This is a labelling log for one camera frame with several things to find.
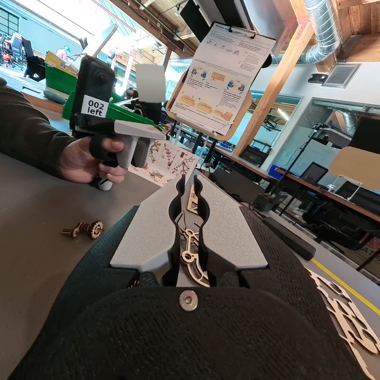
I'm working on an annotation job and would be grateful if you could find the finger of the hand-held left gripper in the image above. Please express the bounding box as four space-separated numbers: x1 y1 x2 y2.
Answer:
132 139 148 168
114 120 167 168

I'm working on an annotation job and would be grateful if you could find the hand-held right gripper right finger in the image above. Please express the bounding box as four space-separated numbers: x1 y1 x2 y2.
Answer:
194 175 270 280

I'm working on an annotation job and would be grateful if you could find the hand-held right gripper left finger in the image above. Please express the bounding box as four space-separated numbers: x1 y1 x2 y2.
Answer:
109 174 186 287

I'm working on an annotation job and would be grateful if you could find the wooden gear crank assembly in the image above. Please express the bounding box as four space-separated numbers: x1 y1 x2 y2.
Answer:
61 220 105 240

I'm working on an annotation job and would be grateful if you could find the person's left forearm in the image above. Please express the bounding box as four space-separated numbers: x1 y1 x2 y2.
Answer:
0 78 78 179

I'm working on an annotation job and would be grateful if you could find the emptied wooden parts sheet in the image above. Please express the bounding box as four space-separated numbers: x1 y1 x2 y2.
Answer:
305 267 380 364

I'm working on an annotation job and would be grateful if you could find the person's left hand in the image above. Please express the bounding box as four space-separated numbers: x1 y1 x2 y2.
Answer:
59 137 127 184

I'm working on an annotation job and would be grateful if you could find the green plastic bin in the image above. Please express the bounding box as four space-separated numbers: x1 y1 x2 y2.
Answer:
62 89 165 135
45 64 78 92

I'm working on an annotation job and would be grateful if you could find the assembly instruction booklet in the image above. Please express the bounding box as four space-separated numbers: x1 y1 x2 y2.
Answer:
128 140 202 188

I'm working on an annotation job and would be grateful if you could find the grey rounded cushion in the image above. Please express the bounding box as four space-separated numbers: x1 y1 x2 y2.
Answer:
44 89 67 105

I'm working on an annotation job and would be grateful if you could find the yellow cardboard box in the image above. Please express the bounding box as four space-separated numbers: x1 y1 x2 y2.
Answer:
45 50 78 75

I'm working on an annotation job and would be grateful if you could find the black equipment box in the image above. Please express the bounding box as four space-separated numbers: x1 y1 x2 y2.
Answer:
212 165 271 205

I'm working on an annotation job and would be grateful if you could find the black computer monitor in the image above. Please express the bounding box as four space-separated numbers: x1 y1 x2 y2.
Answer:
239 146 270 167
302 162 329 184

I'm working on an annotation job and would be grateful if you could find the clipboard with instruction sheet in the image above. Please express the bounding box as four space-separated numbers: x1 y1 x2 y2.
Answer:
165 71 253 161

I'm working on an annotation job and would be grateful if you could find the instruction sheet on clipboard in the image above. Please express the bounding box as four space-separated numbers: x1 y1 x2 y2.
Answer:
171 20 277 138

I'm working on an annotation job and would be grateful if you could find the long wooden desk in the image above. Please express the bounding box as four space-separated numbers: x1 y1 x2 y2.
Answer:
275 168 380 223

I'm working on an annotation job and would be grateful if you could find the yellow tape strip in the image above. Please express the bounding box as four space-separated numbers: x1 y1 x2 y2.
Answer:
310 258 380 316

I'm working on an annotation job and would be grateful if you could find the plywood display stand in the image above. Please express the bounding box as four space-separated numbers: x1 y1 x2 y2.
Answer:
329 146 380 200

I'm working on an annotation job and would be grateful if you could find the black panel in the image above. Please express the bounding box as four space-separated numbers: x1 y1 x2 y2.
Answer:
352 117 380 150

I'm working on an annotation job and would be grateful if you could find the wooden bicycle frame model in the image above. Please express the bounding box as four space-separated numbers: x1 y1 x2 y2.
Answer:
175 208 212 288

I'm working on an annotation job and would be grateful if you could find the black camera boom stand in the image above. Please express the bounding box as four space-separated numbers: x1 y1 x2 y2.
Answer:
277 122 355 208

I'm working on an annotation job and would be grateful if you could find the wooden support post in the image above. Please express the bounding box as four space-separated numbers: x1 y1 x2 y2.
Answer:
234 21 316 156

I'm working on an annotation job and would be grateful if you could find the silver ventilation duct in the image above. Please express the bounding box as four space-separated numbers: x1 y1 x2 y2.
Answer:
335 108 361 137
295 0 352 65

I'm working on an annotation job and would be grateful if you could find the wall vent grille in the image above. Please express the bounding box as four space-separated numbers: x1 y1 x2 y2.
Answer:
321 63 362 88

